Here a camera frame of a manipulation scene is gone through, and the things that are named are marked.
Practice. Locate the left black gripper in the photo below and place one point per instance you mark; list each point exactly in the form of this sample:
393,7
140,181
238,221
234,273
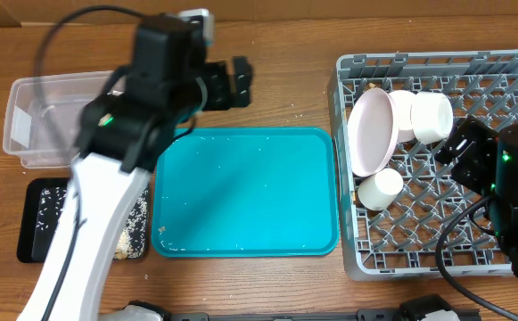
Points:
220,98

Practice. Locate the pale green bowl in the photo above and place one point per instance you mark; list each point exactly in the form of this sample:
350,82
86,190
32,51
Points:
431,117

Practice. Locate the white plate with food scraps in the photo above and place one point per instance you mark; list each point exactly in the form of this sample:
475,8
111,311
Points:
372,132

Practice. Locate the pale green cup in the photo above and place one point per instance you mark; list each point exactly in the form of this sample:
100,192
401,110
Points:
378,191

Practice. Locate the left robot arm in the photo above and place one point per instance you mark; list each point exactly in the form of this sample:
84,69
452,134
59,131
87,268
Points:
123,132

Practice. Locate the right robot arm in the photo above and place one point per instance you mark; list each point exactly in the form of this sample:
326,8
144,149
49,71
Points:
501,210

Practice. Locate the grey dishwasher rack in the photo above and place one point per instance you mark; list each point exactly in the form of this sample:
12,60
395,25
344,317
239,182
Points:
400,241

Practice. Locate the teal serving tray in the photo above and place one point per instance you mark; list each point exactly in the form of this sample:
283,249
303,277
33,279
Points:
246,192

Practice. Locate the spilled rice and food scraps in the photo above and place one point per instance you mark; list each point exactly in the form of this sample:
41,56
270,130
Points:
131,243

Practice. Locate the clear plastic storage bin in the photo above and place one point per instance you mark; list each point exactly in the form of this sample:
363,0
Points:
35,132

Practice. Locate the black plastic tray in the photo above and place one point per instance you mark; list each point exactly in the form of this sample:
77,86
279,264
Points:
29,216

